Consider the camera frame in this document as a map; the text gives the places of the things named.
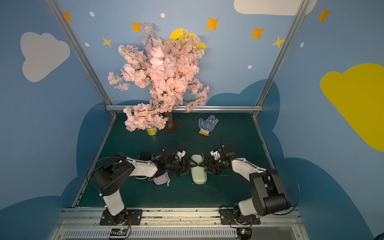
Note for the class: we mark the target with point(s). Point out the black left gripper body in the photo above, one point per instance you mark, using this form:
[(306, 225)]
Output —
[(182, 167)]

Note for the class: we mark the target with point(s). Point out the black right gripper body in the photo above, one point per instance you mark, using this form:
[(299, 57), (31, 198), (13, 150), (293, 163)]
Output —
[(210, 165)]

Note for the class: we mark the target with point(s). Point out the black zippered umbrella case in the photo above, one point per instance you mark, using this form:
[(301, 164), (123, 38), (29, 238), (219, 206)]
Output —
[(144, 156)]

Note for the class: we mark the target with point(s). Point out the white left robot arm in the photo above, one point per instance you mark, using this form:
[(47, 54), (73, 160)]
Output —
[(115, 170)]

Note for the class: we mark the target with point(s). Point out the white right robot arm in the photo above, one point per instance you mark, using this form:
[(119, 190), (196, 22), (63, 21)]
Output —
[(268, 194)]

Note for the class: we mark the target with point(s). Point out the blue dotted work glove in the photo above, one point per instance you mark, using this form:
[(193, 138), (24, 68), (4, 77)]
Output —
[(207, 126)]

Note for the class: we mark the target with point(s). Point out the pink cherry blossom tree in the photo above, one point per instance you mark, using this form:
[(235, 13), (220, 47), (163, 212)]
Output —
[(170, 69)]

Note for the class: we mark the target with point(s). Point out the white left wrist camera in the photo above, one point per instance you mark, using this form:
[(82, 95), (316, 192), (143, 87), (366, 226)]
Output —
[(181, 155)]

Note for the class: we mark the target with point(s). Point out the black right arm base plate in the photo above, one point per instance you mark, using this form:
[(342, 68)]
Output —
[(233, 217)]

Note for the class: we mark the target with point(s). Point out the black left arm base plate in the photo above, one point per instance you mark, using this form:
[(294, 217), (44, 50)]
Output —
[(130, 217)]

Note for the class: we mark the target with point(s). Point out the aluminium front rail base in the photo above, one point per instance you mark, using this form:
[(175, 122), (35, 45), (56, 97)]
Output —
[(175, 224)]

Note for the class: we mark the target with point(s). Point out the aluminium frame post left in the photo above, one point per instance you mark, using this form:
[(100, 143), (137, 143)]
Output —
[(64, 24)]

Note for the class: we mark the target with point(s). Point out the aluminium frame post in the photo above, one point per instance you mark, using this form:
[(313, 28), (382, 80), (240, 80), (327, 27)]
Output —
[(64, 24), (291, 34)]

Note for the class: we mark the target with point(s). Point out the aluminium frame post right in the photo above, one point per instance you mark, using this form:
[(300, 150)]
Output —
[(291, 34)]

